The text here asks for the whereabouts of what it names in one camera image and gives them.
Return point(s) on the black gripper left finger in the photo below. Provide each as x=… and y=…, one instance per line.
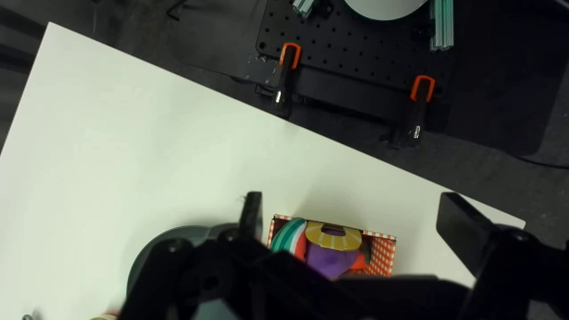
x=251, y=218

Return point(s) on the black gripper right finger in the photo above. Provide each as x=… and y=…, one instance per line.
x=491, y=253

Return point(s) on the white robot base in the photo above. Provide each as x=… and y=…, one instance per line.
x=384, y=10

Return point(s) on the watermelon slice plush toy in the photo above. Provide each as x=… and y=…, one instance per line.
x=292, y=239

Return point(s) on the dark grey round plate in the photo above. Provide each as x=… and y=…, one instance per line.
x=189, y=275

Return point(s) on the purple eggplant plush toy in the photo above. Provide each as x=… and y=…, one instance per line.
x=327, y=262

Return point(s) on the red checkered cardboard basket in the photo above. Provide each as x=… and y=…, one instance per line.
x=375, y=253

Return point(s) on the orange black clamp right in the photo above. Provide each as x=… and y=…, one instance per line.
x=409, y=129

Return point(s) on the orange black clamp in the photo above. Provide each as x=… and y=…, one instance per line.
x=279, y=90
x=409, y=129

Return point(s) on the orange black clamp left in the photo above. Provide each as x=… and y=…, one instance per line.
x=279, y=90

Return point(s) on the black perforated mounting board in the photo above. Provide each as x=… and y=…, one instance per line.
x=354, y=63

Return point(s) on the teal aluminium extrusion bar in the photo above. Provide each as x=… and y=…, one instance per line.
x=443, y=26

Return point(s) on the yellow donut ring plush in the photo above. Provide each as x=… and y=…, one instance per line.
x=333, y=237

